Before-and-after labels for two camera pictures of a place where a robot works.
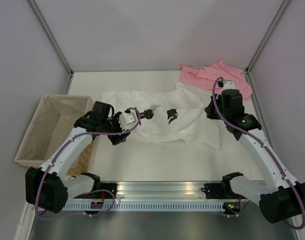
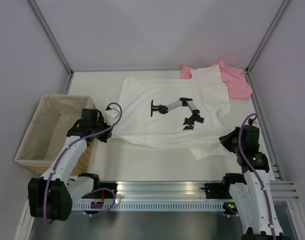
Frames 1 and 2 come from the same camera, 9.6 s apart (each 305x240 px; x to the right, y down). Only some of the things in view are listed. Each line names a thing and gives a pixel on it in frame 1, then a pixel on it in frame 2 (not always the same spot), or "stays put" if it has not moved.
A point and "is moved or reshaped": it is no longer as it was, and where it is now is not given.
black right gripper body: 213,112 to 231,141
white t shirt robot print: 159,115 is moved or reshaped
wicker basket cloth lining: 52,123 stays put
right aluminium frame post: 268,33 stays put
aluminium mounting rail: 161,191 stays put
